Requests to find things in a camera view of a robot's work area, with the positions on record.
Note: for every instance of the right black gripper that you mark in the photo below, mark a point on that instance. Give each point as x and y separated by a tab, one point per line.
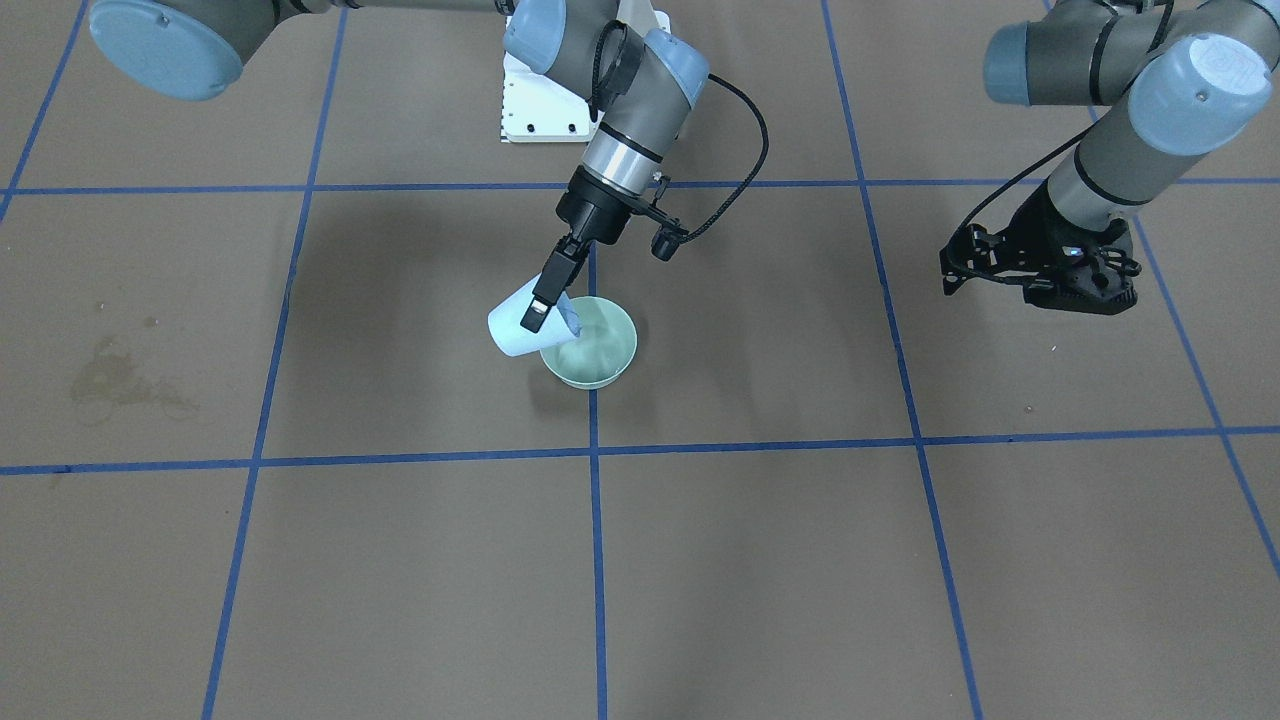
592	214

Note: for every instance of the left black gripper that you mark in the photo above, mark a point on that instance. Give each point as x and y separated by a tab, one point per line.
1040	231

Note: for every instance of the light green bowl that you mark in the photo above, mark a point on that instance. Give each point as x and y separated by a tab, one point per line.
606	345

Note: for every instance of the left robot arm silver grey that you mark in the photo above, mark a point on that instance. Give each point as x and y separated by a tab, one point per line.
1172	86

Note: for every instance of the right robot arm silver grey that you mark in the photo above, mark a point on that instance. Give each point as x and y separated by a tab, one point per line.
640	84

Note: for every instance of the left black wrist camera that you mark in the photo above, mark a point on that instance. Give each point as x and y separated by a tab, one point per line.
974	254

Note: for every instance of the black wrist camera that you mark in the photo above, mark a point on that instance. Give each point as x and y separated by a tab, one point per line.
974	254
671	233

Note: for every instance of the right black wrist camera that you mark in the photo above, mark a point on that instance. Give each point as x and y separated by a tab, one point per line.
671	233

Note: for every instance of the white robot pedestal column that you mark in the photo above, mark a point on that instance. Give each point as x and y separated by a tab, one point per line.
535	109

